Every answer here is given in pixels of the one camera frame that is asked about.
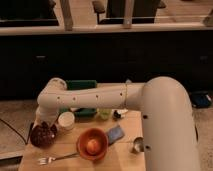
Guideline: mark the dark red grape bunch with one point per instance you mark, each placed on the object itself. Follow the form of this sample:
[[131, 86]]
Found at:
[[43, 133]]

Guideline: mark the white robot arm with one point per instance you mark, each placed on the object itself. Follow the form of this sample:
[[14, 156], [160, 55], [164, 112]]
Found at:
[[167, 117]]

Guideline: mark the metal cup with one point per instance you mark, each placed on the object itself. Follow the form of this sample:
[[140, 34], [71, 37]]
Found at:
[[138, 145]]

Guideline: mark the white cup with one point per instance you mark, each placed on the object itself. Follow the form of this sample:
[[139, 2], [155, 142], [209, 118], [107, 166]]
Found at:
[[66, 120]]

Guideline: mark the purple bowl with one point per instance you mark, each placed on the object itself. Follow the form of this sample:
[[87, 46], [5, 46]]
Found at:
[[43, 144]]

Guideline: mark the green plastic tray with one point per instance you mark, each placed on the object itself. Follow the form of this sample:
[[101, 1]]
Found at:
[[79, 85]]

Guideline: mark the orange fruit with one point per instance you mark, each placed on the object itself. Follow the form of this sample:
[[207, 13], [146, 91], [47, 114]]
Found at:
[[93, 147]]

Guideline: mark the blue sponge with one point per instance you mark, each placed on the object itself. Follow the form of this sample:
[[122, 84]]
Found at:
[[115, 134]]

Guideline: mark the small green cup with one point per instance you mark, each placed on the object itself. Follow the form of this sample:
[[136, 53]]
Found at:
[[104, 114]]

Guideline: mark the orange bowl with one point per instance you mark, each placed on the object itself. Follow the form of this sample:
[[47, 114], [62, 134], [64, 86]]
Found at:
[[92, 133]]

